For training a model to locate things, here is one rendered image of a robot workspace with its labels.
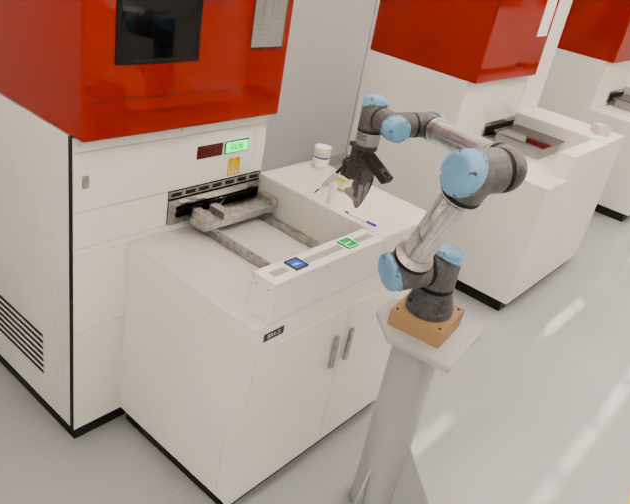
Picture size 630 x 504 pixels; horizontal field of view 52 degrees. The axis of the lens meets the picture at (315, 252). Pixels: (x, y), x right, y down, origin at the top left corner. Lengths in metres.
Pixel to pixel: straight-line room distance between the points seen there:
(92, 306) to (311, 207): 0.86
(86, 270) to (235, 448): 0.76
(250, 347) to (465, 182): 0.80
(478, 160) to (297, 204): 1.06
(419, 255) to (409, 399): 0.58
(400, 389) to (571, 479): 1.14
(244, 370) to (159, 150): 0.78
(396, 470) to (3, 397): 1.58
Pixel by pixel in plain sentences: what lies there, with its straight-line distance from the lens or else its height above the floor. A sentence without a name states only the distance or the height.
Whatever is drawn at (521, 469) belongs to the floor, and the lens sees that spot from 3.02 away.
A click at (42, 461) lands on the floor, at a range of 2.67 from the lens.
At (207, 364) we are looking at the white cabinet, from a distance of 2.13.
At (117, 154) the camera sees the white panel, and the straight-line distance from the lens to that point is 2.13.
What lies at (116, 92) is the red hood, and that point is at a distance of 2.00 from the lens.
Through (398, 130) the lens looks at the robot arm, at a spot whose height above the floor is 1.41.
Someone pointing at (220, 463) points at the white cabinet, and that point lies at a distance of 2.31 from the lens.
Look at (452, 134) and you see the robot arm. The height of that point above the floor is 1.44.
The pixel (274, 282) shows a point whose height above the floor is 0.96.
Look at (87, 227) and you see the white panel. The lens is 2.17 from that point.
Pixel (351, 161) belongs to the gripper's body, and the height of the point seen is 1.24.
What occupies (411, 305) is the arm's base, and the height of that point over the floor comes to 0.90.
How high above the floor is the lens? 1.92
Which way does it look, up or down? 28 degrees down
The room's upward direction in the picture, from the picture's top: 11 degrees clockwise
